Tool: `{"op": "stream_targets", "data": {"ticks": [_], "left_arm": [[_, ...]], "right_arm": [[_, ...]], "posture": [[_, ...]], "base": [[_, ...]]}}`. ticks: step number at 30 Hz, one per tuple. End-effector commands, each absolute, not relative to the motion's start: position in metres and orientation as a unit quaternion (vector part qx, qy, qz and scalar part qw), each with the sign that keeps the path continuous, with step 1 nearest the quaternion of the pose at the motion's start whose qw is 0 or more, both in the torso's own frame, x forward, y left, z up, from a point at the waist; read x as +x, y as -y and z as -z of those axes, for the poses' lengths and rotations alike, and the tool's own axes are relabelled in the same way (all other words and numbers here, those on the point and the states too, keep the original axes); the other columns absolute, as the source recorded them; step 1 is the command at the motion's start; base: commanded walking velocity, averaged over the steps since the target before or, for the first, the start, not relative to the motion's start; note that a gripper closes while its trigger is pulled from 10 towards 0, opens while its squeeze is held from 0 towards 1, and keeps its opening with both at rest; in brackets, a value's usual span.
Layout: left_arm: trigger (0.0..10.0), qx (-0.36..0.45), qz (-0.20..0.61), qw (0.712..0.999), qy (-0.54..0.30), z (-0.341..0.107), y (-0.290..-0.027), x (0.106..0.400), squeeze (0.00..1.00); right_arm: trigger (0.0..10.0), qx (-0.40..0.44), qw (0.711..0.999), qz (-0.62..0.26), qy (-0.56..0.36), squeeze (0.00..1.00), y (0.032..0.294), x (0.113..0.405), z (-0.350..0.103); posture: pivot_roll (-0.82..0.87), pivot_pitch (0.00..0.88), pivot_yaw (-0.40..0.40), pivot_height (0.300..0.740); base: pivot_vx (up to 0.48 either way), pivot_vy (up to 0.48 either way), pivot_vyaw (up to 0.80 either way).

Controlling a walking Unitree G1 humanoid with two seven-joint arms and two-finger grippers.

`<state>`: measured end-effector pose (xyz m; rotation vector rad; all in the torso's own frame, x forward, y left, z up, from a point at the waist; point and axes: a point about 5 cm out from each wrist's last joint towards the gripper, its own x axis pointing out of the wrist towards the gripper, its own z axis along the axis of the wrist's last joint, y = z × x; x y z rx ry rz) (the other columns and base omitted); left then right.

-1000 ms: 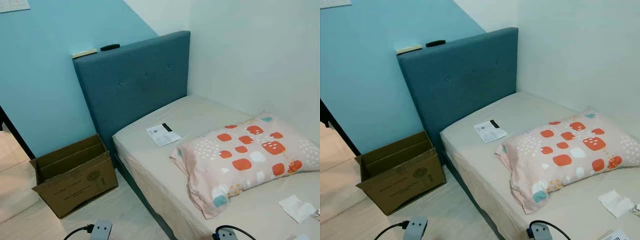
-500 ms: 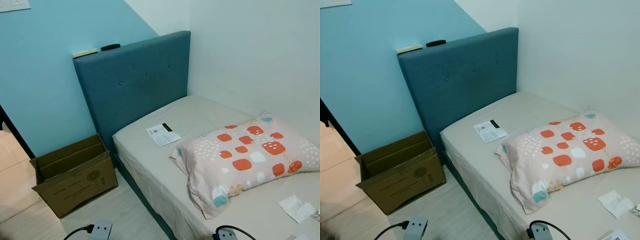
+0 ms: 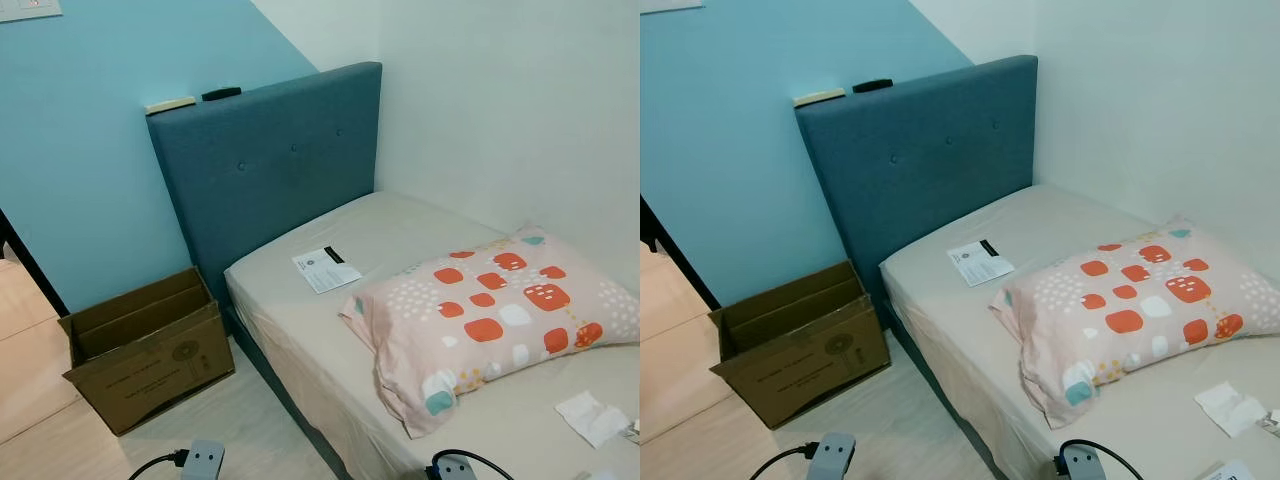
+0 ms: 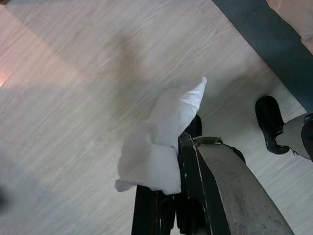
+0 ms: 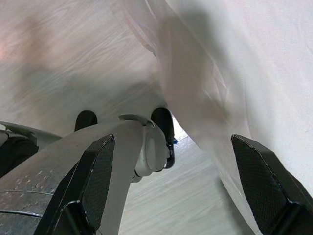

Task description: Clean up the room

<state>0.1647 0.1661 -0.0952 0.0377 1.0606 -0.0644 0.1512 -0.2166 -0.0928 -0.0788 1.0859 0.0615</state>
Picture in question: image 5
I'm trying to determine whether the beige sheeted bed mattress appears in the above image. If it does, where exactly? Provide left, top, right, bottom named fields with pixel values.
left=123, top=0, right=313, bottom=235

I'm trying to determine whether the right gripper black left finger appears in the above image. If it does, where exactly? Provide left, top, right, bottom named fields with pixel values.
left=34, top=134, right=115, bottom=235

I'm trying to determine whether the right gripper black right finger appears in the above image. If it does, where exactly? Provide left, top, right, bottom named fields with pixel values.
left=231, top=134, right=313, bottom=235

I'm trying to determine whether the grey left robot leg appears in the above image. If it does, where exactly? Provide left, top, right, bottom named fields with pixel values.
left=0, top=110, right=98, bottom=178

